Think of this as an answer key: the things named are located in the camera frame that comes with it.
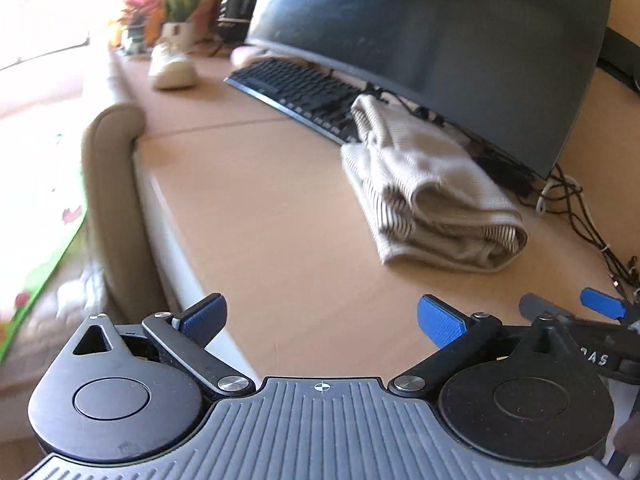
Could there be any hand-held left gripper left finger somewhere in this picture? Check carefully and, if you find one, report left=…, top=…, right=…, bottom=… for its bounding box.
left=73, top=293, right=256, bottom=397

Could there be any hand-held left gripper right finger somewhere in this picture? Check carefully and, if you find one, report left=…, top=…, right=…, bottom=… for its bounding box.
left=389, top=294, right=576, bottom=399

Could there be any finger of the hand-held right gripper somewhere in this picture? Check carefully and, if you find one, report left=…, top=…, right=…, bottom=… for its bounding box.
left=579, top=287, right=632, bottom=320
left=519, top=293, right=640, bottom=341

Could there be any grey striped long-sleeve shirt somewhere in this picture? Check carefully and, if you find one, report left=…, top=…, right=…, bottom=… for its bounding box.
left=340, top=94, right=530, bottom=274

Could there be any person's right hand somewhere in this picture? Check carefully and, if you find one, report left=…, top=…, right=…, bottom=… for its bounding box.
left=612, top=399, right=640, bottom=455

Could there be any black power adapter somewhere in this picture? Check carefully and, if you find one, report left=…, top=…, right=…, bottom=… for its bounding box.
left=472, top=152, right=539, bottom=200

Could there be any colourful play mat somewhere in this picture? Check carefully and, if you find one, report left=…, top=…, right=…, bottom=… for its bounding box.
left=0, top=132, right=90, bottom=362

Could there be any black power strip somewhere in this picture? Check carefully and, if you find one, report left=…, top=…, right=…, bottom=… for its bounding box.
left=597, top=27, right=640, bottom=87

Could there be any small white shoe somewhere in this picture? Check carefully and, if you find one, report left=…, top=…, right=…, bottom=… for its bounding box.
left=148, top=42, right=198, bottom=91

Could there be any black keyboard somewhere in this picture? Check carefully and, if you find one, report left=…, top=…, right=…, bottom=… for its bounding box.
left=223, top=57, right=389, bottom=145

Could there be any curved black monitor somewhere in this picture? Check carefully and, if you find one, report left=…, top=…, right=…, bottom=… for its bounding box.
left=244, top=0, right=616, bottom=181

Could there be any black speaker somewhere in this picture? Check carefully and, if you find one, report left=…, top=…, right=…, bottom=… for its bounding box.
left=215, top=0, right=265, bottom=44

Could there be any black cable bundle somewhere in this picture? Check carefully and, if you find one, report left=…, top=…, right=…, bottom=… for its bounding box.
left=542, top=162, right=640, bottom=302

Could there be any grey cable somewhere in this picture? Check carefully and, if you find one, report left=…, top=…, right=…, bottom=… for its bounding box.
left=535, top=179, right=597, bottom=227

